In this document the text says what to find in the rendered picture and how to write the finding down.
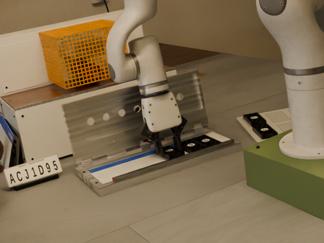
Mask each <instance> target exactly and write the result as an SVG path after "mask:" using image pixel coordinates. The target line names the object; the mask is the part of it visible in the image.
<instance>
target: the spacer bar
mask: <svg viewBox="0 0 324 243"><path fill-rule="evenodd" d="M205 135H207V136H209V137H211V138H214V139H216V140H218V141H220V142H225V141H229V140H230V139H229V138H227V137H225V136H222V135H220V134H217V133H215V132H211V133H208V134H205Z"/></svg>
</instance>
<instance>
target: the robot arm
mask: <svg viewBox="0 0 324 243"><path fill-rule="evenodd" d="M256 8H257V12H258V15H259V17H260V20H261V21H262V23H263V25H264V26H265V27H266V29H267V30H268V31H269V33H270V34H271V35H272V36H273V37H274V39H275V40H276V42H277V43H278V45H279V47H280V49H281V53H282V59H283V68H284V76H285V83H286V90H287V97H288V104H289V111H290V118H291V125H292V132H290V133H288V134H287V135H285V136H284V137H283V138H282V139H281V140H280V142H279V148H280V151H281V152H282V153H283V154H285V155H287V156H289V157H292V158H297V159H305V160H317V159H324V32H323V31H322V30H321V28H320V27H319V25H318V23H317V21H316V18H315V12H316V11H318V10H320V9H322V8H324V0H256ZM156 13H157V0H124V10H123V12H122V14H121V15H120V17H119V18H118V19H117V20H116V22H115V23H114V25H113V26H112V28H111V30H110V32H109V34H108V38H107V45H106V51H107V61H108V69H109V74H110V76H111V78H112V80H113V81H114V82H116V83H124V82H129V81H133V80H137V82H138V86H139V91H140V93H141V95H145V96H144V97H143V99H141V105H142V115H143V120H144V125H143V127H142V130H141V132H140V135H141V136H143V137H146V138H147V139H149V140H151V141H152V142H154V146H155V150H156V153H157V154H158V155H161V156H163V155H164V151H163V148H162V143H161V142H160V141H159V131H163V130H166V129H169V128H170V129H171V130H172V132H173V134H174V136H173V141H174V145H175V148H178V149H182V147H181V146H182V143H181V139H180V135H181V132H182V130H183V128H184V126H185V125H186V123H187V120H186V119H185V118H184V117H183V116H181V114H180V111H179V108H178V105H177V102H176V100H175V97H174V95H173V93H172V92H169V91H167V90H166V89H169V84H168V80H167V76H166V71H165V67H164V63H163V59H162V54H161V50H160V46H159V42H158V38H157V36H155V35H150V36H145V37H141V38H137V39H134V40H131V41H130V42H128V46H129V50H130V52H129V53H128V54H125V44H126V41H127V39H128V37H129V36H130V34H131V33H132V32H133V31H134V30H135V29H136V28H137V27H138V26H140V25H141V24H143V23H145V22H146V21H148V20H150V19H152V18H153V17H154V16H155V15H156ZM147 132H151V135H150V134H148V133H147Z"/></svg>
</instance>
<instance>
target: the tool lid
mask: <svg viewBox="0 0 324 243"><path fill-rule="evenodd" d="M167 80H168V84H169V89H166V90H167V91H169V92H172V93H173V95H174V97H175V100H176V102H177V105H178V108H179V111H180V114H181V116H183V117H184V118H185V119H186V120H187V123H186V125H185V126H184V128H183V130H182V132H183V131H187V130H190V129H193V128H194V125H196V124H199V123H201V125H206V124H209V122H208V118H207V113H206V108H205V102H204V97H203V91H202V86H201V81H200V76H199V71H198V69H195V70H192V71H188V72H184V73H180V74H176V75H173V76H169V77H167ZM179 93H181V94H182V99H181V100H178V98H177V95H178V94H179ZM144 96H145V95H144V94H143V95H141V93H140V91H139V86H138V85H134V86H130V87H126V88H123V89H119V90H115V91H112V92H108V93H104V94H99V95H95V96H92V97H88V98H84V99H81V100H77V101H73V102H69V103H65V104H61V108H62V112H63V116H64V120H65V124H66V128H67V134H68V137H69V141H70V146H71V150H72V154H73V158H74V162H75V163H76V164H78V163H80V162H82V159H83V158H86V157H90V156H91V157H92V158H93V159H94V158H98V157H101V156H104V155H106V156H107V159H110V158H113V157H117V156H120V155H123V154H126V149H127V148H131V147H134V146H137V145H140V141H142V140H146V139H147V138H146V137H143V136H141V135H140V132H141V130H142V127H143V125H144V120H143V115H142V105H141V99H143V97H144ZM135 105H138V106H139V111H138V112H135V111H134V106H135ZM120 109H123V110H124V115H123V116H119V110H120ZM106 113H107V114H108V115H109V119H108V120H107V121H105V120H104V119H103V115H104V114H106ZM89 118H93V120H94V123H93V124H92V125H89V124H88V123H87V120H88V119H89ZM182 132H181V135H180V137H182V136H183V135H182ZM173 136H174V134H173V132H172V130H171V129H170V128H169V129H166V130H163V131H159V139H160V138H164V139H165V141H169V140H172V139H173Z"/></svg>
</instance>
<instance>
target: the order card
mask: <svg viewBox="0 0 324 243"><path fill-rule="evenodd" d="M3 171H4V174H5V177H6V180H7V184H8V187H9V188H11V187H14V186H17V185H21V184H24V183H27V182H30V181H33V180H37V179H40V178H43V177H46V176H50V175H54V174H57V173H60V172H62V171H63V170H62V167H61V164H60V161H59V158H58V155H57V154H55V155H51V156H48V157H44V158H41V159H37V160H34V161H31V162H26V163H24V164H20V165H17V166H13V167H10V168H6V169H4V170H3Z"/></svg>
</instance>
